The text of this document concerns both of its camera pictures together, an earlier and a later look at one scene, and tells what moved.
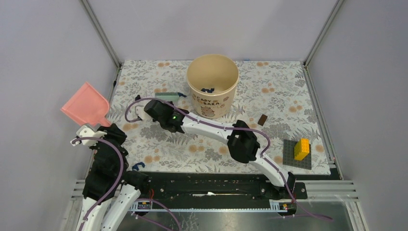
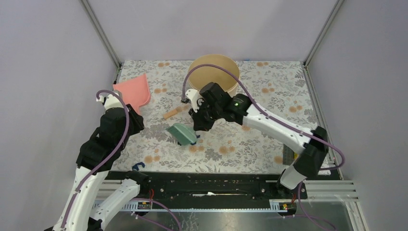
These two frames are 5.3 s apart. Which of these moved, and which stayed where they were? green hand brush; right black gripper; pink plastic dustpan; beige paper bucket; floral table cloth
Moved: right black gripper; pink plastic dustpan; green hand brush
Stayed: beige paper bucket; floral table cloth
